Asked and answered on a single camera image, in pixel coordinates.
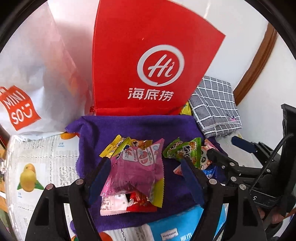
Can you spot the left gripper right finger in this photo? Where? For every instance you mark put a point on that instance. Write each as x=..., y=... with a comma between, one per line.
x=242, y=222

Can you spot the magenta barcode snack packet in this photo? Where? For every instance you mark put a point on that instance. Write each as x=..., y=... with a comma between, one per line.
x=137, y=168

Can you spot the brown wooden door frame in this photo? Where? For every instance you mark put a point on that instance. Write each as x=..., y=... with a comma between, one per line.
x=257, y=65

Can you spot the red Haidilao paper bag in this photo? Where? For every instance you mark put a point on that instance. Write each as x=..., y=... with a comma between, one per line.
x=149, y=56

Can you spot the red candy packet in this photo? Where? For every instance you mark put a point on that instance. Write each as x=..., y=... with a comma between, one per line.
x=138, y=202

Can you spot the Lotso bear lollipop packet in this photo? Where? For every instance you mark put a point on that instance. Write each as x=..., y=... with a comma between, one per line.
x=178, y=171

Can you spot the yellow snack packet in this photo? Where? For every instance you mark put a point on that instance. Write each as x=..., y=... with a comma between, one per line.
x=110, y=149

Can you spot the blue tissue pack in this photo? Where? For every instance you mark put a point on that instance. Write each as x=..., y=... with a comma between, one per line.
x=180, y=226

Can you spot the blue snack packet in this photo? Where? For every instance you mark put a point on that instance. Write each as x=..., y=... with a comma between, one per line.
x=210, y=173

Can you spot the white Miniso plastic bag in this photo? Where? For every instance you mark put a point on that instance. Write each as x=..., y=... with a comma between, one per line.
x=41, y=88

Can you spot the yellow packet behind towel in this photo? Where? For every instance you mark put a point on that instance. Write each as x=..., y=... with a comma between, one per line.
x=186, y=110

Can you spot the pink Haidilao chips packet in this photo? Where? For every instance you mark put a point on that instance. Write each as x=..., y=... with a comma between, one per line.
x=205, y=162

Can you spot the green snack packet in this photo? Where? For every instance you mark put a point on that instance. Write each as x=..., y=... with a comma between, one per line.
x=179, y=150

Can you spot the fruit print table cover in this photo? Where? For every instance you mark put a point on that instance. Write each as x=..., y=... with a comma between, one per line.
x=54, y=160

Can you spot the purple towel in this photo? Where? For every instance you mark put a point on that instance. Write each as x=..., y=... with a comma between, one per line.
x=96, y=132

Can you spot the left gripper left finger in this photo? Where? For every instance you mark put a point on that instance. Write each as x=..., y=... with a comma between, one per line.
x=48, y=221

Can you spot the pale pink nougat packet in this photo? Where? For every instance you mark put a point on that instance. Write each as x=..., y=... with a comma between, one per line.
x=114, y=205

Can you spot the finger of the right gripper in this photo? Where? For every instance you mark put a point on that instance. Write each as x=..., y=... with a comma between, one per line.
x=230, y=166
x=247, y=146

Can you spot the grey checked folded cloth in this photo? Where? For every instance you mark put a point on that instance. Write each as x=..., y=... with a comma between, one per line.
x=213, y=107

